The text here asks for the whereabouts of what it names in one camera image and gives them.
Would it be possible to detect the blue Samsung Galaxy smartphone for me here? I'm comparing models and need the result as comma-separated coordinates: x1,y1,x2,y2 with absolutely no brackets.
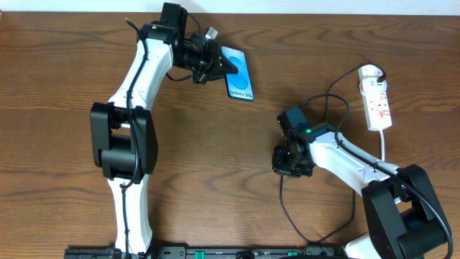
221,47,254,101

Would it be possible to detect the black USB charging cable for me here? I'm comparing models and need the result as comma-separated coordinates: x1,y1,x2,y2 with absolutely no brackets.
278,63,387,245

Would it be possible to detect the white USB wall charger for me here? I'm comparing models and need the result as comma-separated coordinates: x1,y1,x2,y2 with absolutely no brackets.
358,63,386,86

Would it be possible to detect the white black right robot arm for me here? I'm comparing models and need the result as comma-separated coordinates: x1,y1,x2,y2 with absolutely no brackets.
272,107,453,258

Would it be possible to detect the white power strip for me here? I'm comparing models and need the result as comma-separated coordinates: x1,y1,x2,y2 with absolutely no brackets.
359,78,392,131

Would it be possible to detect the white power strip cord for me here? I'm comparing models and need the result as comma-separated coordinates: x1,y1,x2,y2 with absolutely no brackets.
378,129,386,163

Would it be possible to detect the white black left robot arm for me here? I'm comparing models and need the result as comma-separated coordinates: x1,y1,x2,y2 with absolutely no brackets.
90,22,238,258

